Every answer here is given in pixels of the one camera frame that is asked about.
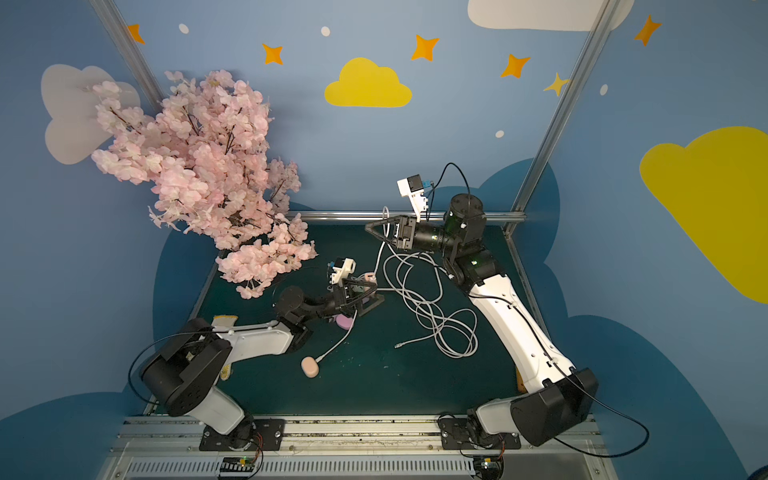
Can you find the yellow work glove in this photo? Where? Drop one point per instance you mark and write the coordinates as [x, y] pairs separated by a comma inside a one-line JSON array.
[[225, 323]]

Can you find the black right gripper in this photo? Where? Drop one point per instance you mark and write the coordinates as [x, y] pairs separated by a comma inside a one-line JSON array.
[[405, 232]]

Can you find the right aluminium frame post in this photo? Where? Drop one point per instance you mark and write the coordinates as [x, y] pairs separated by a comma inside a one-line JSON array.
[[610, 14]]

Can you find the left aluminium frame post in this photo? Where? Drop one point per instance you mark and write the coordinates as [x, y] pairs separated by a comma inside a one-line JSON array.
[[116, 27]]

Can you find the aluminium frame post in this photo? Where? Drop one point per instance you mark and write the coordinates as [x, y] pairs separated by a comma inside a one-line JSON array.
[[610, 14], [116, 27]]

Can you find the purple earbud case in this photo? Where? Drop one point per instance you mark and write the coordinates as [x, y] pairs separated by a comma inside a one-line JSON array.
[[344, 321]]

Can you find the aluminium back frame rail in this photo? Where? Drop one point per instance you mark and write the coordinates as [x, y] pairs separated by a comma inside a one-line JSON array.
[[362, 217]]

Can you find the pink artificial blossom tree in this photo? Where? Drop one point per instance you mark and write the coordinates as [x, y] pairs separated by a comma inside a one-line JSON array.
[[205, 156]]

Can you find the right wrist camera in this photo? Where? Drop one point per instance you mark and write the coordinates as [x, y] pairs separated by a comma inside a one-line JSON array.
[[413, 188]]

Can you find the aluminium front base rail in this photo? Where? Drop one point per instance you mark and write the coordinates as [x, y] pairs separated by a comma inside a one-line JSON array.
[[349, 447]]

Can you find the orange handled garden fork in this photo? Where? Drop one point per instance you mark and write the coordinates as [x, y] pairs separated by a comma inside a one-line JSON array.
[[519, 382]]

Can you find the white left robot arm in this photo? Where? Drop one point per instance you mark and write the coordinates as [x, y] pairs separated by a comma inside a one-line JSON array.
[[184, 372]]

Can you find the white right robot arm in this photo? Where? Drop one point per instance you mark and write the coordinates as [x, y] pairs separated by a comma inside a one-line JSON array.
[[558, 395]]

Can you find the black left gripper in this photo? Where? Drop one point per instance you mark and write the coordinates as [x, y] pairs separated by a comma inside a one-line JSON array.
[[347, 295]]

